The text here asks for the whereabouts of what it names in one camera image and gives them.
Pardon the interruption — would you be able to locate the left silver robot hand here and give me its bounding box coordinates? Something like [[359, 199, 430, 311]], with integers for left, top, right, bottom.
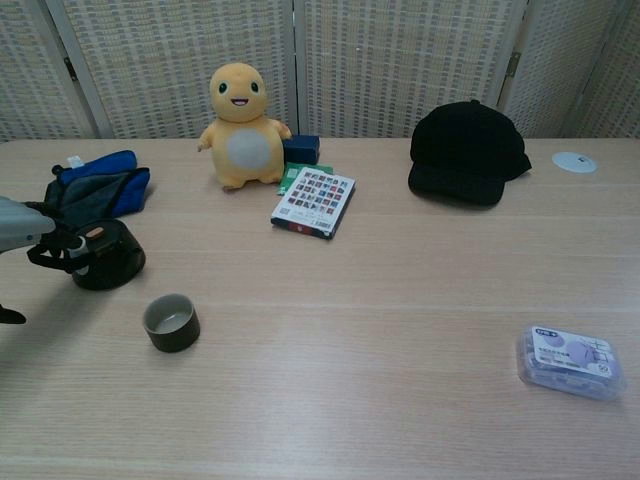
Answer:
[[0, 194, 96, 276]]

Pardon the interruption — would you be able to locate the black teapot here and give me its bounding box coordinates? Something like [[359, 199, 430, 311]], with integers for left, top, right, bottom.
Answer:
[[69, 218, 147, 292]]

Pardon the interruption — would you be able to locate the dark green ceramic cup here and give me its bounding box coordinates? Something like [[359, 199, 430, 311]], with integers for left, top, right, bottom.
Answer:
[[142, 293, 201, 354]]

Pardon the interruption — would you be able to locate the blue grey folded cloth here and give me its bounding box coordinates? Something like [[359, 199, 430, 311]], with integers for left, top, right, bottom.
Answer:
[[43, 149, 152, 221]]

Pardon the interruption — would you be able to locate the woven folding screen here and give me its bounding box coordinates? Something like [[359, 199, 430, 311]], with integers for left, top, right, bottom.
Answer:
[[0, 0, 640, 142]]

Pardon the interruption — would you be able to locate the yellow plush toy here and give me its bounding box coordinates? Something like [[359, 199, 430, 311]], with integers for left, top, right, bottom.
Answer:
[[196, 61, 293, 192]]

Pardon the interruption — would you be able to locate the dark blue box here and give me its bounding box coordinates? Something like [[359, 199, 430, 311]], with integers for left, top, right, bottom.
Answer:
[[282, 133, 321, 165]]

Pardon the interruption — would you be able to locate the white box with picture grid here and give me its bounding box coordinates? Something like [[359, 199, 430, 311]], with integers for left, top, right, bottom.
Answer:
[[270, 167, 358, 242]]

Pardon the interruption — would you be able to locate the black cap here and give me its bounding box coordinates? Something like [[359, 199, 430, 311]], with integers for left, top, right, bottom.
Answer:
[[407, 98, 533, 208]]

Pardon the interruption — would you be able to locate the purple clear plastic box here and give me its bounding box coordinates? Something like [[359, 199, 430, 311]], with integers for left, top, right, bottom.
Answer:
[[515, 323, 628, 402]]

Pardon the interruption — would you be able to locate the round grey cable grommet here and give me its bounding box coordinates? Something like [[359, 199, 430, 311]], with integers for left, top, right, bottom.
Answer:
[[551, 150, 598, 174]]

